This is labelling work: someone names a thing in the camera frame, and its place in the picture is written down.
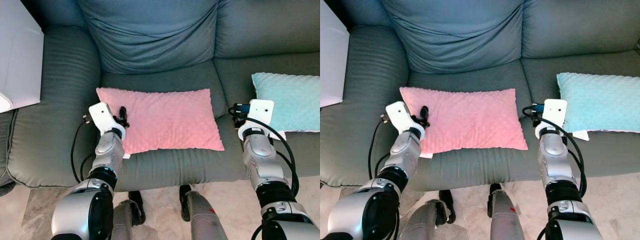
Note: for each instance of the pink dotted pillow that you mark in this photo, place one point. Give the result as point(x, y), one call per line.
point(470, 120)
point(170, 120)

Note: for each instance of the mint dotted pillow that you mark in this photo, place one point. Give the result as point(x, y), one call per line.
point(600, 102)
point(295, 100)

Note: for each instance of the white side cabinet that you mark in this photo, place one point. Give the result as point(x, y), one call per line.
point(332, 60)
point(20, 60)

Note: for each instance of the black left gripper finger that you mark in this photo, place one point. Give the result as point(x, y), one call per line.
point(424, 111)
point(123, 111)

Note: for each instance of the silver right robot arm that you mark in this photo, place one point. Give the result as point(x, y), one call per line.
point(552, 160)
point(260, 160)

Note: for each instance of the grey-green leather sofa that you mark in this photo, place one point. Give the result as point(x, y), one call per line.
point(465, 30)
point(160, 30)

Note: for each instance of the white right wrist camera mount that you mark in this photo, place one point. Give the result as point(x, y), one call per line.
point(261, 111)
point(555, 110)

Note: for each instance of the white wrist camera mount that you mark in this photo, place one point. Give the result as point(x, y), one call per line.
point(261, 111)
point(101, 116)
point(399, 115)
point(555, 110)

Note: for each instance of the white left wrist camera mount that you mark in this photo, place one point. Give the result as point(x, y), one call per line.
point(399, 115)
point(101, 116)

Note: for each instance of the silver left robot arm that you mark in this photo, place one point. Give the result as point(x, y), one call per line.
point(107, 155)
point(405, 155)

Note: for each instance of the silver right robot leg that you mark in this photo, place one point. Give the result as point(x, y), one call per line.
point(205, 220)
point(505, 220)

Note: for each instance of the silver left robot leg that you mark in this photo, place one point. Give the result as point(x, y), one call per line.
point(120, 220)
point(420, 222)

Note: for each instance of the silver robot leg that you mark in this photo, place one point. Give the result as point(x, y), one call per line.
point(205, 220)
point(120, 220)
point(420, 222)
point(505, 220)

